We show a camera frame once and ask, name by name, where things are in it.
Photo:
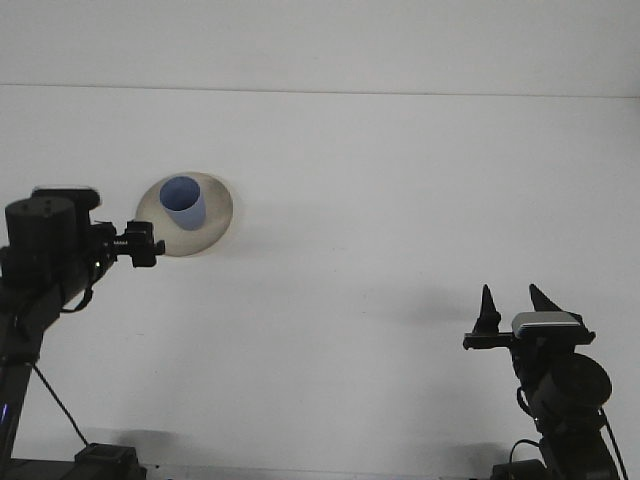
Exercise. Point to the pale round plate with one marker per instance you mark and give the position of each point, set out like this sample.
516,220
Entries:
215,220

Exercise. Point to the pale blue cup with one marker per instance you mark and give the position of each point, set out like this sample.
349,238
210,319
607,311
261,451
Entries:
187,217

